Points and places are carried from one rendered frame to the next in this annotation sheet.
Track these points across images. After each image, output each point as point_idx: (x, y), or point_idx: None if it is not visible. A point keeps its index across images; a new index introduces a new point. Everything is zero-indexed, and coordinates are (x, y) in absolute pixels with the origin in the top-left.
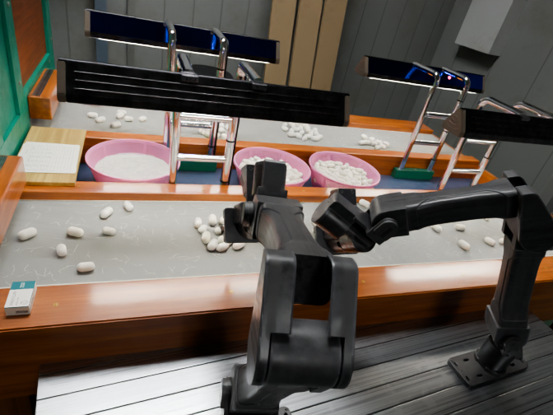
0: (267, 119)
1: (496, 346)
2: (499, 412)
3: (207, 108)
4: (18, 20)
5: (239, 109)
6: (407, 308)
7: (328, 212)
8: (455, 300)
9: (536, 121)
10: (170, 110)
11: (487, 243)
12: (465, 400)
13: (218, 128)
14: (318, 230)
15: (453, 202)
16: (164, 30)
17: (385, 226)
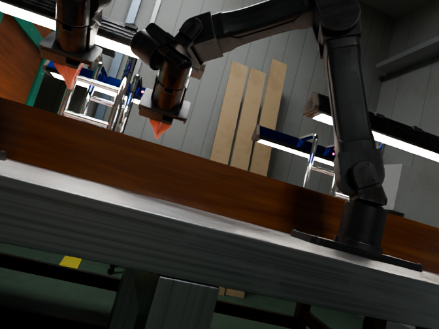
0: None
1: (346, 186)
2: (362, 258)
3: None
4: (1, 55)
5: (109, 31)
6: (247, 198)
7: (144, 31)
8: (315, 213)
9: (392, 121)
10: (53, 16)
11: None
12: (303, 241)
13: None
14: (147, 91)
15: (254, 5)
16: (100, 76)
17: (189, 22)
